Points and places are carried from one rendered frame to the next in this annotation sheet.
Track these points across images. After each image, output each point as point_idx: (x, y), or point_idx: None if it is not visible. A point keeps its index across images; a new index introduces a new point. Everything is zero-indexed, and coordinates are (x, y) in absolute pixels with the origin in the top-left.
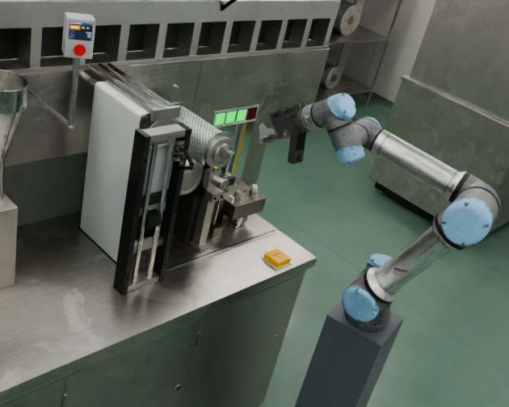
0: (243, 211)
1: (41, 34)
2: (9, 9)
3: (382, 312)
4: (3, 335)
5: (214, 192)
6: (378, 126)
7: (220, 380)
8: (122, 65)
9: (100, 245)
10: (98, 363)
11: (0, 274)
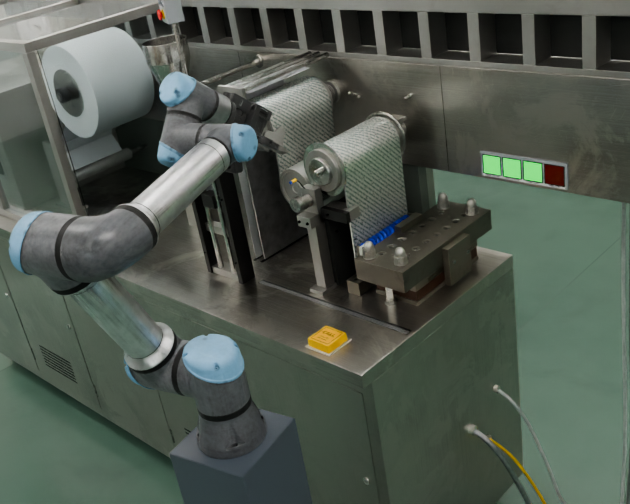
0: (369, 273)
1: (266, 14)
2: None
3: (200, 421)
4: None
5: (302, 214)
6: (217, 134)
7: None
8: (342, 57)
9: None
10: (149, 303)
11: (193, 213)
